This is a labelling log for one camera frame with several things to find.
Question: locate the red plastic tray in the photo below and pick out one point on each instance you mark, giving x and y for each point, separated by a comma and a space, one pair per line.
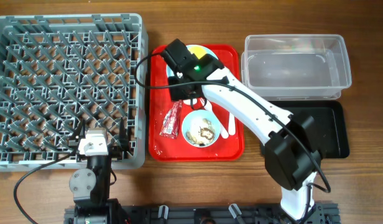
178, 150

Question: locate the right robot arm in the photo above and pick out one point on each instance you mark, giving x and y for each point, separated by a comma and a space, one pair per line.
292, 151

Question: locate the light blue small bowl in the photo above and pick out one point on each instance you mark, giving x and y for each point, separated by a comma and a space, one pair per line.
201, 114

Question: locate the food scraps and rice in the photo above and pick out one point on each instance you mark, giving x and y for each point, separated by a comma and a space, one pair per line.
201, 132

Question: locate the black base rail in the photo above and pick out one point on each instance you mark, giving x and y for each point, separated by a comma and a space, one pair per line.
321, 213

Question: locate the yellow plastic cup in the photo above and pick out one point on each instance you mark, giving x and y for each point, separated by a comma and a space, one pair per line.
197, 50

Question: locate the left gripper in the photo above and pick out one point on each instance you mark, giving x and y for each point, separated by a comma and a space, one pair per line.
115, 152

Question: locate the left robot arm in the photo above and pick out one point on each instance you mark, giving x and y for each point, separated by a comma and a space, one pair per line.
90, 185

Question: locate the clear plastic bin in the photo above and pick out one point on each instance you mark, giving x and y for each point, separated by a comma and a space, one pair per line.
296, 66

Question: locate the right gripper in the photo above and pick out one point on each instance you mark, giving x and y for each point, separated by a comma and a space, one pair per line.
176, 95

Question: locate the red sauce packet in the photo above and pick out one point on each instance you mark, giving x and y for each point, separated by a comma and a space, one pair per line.
171, 122

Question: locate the black waste tray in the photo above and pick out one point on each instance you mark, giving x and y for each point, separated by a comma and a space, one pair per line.
329, 118

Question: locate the white plastic spoon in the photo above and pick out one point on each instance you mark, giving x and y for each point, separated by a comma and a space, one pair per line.
231, 125

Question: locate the white napkin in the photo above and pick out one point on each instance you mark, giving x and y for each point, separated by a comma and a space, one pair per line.
190, 102

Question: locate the light blue plate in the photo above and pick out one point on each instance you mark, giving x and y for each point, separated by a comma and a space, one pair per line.
170, 73

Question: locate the grey dishwasher rack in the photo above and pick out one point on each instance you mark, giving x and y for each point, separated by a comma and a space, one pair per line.
59, 70

